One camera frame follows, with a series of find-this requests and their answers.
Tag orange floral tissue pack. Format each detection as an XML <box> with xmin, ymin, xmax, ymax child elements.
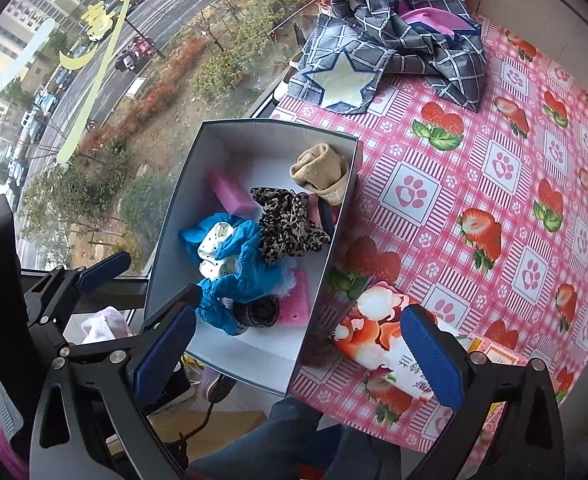
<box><xmin>328</xmin><ymin>282</ymin><xmax>435</xmax><ymax>404</ymax></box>

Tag leopard print scrunchie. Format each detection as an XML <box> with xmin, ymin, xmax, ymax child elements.
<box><xmin>249</xmin><ymin>185</ymin><xmax>333</xmax><ymax>266</ymax></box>

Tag grey plaid cloth with star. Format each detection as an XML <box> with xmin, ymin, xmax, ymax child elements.
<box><xmin>286</xmin><ymin>0</ymin><xmax>488</xmax><ymax>114</ymax></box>

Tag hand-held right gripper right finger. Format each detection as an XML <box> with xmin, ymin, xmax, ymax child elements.
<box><xmin>400</xmin><ymin>305</ymin><xmax>568</xmax><ymax>480</ymax></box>

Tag beige sock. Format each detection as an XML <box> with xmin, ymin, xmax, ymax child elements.
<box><xmin>288</xmin><ymin>142</ymin><xmax>350</xmax><ymax>206</ymax></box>

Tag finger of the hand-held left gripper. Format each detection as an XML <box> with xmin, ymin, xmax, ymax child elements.
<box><xmin>56</xmin><ymin>283</ymin><xmax>203</xmax><ymax>367</ymax></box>
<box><xmin>21</xmin><ymin>251</ymin><xmax>133</xmax><ymax>332</ymax></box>

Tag purple cloth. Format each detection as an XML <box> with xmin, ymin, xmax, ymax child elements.
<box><xmin>398</xmin><ymin>7</ymin><xmax>478</xmax><ymax>39</ymax></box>

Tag dark knitted sock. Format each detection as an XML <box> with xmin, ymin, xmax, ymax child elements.
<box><xmin>221</xmin><ymin>295</ymin><xmax>281</xmax><ymax>334</ymax></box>

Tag pink strawberry tablecloth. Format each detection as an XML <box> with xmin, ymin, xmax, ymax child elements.
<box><xmin>268</xmin><ymin>15</ymin><xmax>588</xmax><ymax>467</ymax></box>

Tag person's legs in jeans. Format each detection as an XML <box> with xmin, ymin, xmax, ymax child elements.
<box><xmin>188</xmin><ymin>394</ymin><xmax>405</xmax><ymax>480</ymax></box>

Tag black cable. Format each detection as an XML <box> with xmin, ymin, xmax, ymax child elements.
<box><xmin>171</xmin><ymin>399</ymin><xmax>215</xmax><ymax>461</ymax></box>

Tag white cardboard box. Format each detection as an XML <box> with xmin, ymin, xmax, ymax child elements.
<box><xmin>143</xmin><ymin>118</ymin><xmax>365</xmax><ymax>397</ymax></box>

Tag white plush cloth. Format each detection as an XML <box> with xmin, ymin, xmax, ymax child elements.
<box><xmin>81</xmin><ymin>307</ymin><xmax>130</xmax><ymax>346</ymax></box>

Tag polka dot cream scrunchie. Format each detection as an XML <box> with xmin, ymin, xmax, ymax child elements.
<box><xmin>197</xmin><ymin>220</ymin><xmax>240</xmax><ymax>281</ymax></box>

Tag purple slipper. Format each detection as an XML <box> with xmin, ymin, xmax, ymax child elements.
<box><xmin>201</xmin><ymin>367</ymin><xmax>238</xmax><ymax>404</ymax></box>

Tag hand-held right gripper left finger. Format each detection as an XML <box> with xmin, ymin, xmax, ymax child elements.
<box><xmin>29</xmin><ymin>304</ymin><xmax>198</xmax><ymax>480</ymax></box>

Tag pink cloth bottom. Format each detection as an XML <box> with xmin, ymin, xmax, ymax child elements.
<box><xmin>276</xmin><ymin>267</ymin><xmax>311</xmax><ymax>326</ymax></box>

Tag pink square cloth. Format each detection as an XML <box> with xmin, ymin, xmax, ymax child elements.
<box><xmin>206</xmin><ymin>168</ymin><xmax>258</xmax><ymax>216</ymax></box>

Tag pale window decal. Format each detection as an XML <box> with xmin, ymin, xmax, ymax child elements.
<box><xmin>56</xmin><ymin>0</ymin><xmax>140</xmax><ymax>164</ymax></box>

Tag light blue fluffy scrunchie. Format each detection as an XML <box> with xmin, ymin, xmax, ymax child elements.
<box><xmin>268</xmin><ymin>267</ymin><xmax>298</xmax><ymax>299</ymax></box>

